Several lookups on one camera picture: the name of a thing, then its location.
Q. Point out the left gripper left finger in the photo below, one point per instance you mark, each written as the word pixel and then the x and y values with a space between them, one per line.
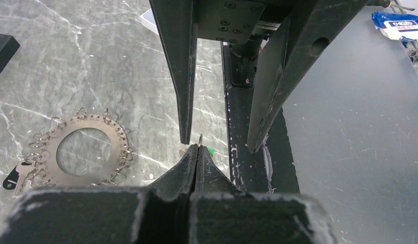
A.
pixel 177 29

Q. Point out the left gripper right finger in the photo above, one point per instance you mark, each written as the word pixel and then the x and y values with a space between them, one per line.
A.
pixel 293 49

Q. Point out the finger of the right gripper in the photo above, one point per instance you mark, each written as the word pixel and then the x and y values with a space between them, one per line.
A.
pixel 209 178
pixel 179 177

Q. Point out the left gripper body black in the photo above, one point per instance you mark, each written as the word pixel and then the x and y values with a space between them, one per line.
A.
pixel 237 21

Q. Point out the green head key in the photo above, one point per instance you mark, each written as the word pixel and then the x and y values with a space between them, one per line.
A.
pixel 210 150

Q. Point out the white grey tablet device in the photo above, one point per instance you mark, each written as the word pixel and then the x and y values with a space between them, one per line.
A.
pixel 148 21

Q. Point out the blue white packet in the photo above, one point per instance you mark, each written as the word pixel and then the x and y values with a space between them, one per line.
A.
pixel 401 27

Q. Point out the black head key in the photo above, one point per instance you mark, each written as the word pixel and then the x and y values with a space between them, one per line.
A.
pixel 15 179

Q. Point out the black box left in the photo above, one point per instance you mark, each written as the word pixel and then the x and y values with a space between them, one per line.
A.
pixel 8 47

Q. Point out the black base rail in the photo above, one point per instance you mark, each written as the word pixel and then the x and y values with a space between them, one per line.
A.
pixel 258 163

